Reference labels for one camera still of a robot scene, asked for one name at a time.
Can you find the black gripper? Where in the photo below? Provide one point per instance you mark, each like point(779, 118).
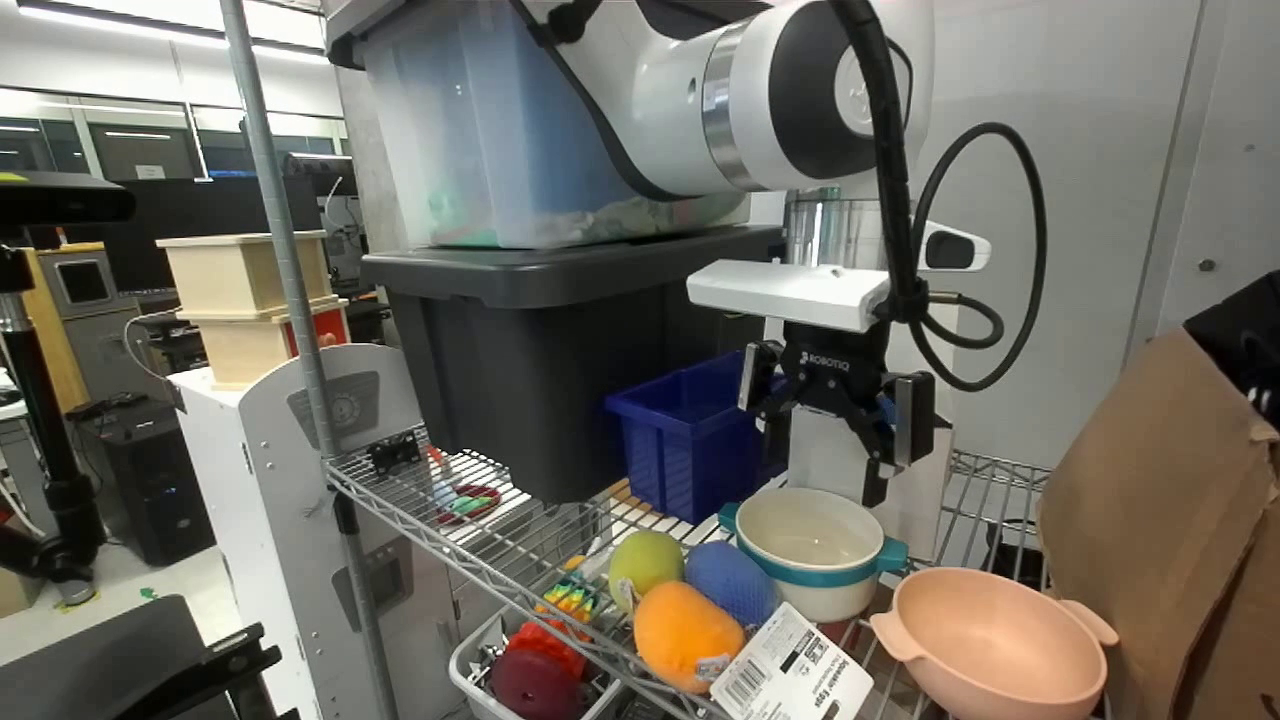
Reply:
point(835, 385)

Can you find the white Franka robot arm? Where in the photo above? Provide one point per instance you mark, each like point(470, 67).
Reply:
point(694, 93)

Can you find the blue plush ball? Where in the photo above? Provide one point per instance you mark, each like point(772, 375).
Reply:
point(729, 583)

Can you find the yellow-green plush ball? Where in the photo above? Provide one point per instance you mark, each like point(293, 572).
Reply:
point(646, 560)

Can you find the orange plush ball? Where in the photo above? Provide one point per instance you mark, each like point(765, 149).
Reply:
point(681, 633)

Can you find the rainbow striped small toy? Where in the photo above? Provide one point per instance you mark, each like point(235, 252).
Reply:
point(570, 597)

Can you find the white cardboard box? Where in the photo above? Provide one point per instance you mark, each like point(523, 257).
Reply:
point(824, 465)

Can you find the blue plastic bin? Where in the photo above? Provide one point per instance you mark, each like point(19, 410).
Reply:
point(681, 443)

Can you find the white barcode label tag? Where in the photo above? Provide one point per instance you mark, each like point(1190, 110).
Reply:
point(785, 674)

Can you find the dark grey storage tote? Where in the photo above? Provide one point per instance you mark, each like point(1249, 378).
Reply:
point(533, 375)

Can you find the brown cardboard box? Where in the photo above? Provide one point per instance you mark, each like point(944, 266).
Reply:
point(1163, 532)

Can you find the red object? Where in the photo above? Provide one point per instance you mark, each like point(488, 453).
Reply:
point(533, 674)

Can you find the clear plastic storage tote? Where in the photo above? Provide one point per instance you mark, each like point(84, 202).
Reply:
point(453, 135)

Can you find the white grey cabinet machine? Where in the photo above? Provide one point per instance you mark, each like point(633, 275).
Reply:
point(253, 506)

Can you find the beige stacked boxes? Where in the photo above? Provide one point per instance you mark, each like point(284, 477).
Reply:
point(240, 275)

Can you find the black box unit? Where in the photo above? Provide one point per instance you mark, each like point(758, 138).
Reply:
point(146, 482)

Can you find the tan grey cabinet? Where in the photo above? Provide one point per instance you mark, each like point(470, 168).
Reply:
point(135, 333)

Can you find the black flat equipment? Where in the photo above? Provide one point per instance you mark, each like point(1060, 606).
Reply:
point(106, 665)

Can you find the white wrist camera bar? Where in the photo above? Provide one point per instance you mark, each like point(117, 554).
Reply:
point(785, 294)

